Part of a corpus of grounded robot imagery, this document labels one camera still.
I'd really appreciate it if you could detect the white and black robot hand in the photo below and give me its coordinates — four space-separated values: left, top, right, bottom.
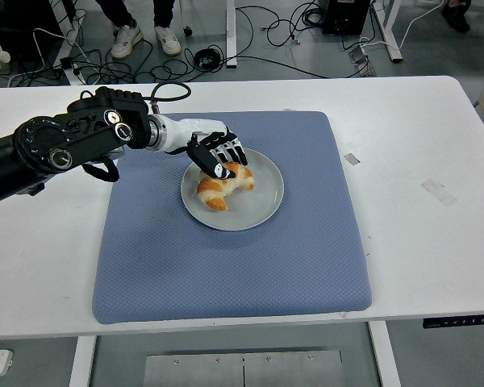
161 117 249 181

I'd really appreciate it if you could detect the golden croissant bread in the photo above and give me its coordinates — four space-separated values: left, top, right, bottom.
196 160 254 212

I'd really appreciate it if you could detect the person's left leg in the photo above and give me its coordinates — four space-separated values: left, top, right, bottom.
152 0 182 56

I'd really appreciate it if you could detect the person's leg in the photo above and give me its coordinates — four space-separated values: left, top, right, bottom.
95 0 144 60
152 0 182 56

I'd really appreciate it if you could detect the round grey plate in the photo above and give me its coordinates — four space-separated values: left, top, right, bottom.
180 148 286 232

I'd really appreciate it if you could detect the person's right leg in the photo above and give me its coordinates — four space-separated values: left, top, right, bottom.
95 0 144 60

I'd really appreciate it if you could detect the white straight desk leg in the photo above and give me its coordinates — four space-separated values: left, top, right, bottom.
225 0 238 69

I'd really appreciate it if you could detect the blue quilted mat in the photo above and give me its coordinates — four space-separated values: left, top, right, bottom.
91 110 373 326

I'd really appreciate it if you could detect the grey foot pedal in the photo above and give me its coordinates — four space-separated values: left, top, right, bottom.
348 44 377 78

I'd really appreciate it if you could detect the black equipment box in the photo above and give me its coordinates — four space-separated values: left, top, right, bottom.
321 0 371 35

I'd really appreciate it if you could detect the white slanted desk leg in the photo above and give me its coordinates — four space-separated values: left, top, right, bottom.
370 0 404 64

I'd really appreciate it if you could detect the grey metal plate with screws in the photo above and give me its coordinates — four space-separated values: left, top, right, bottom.
143 349 344 387

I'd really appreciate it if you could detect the white table leg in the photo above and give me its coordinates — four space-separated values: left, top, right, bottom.
366 321 403 387
69 335 98 387

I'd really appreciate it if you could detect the large pale tape piece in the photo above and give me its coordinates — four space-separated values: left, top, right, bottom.
420 178 458 207

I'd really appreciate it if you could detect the person's dark shoe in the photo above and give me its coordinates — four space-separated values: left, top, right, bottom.
441 0 472 34

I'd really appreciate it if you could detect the black desk control panel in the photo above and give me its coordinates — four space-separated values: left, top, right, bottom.
422 313 484 330

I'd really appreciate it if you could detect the coiled black cable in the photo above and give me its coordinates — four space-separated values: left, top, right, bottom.
194 47 223 70

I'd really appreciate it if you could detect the white desk frame foot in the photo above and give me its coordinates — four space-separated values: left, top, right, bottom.
50 0 88 86

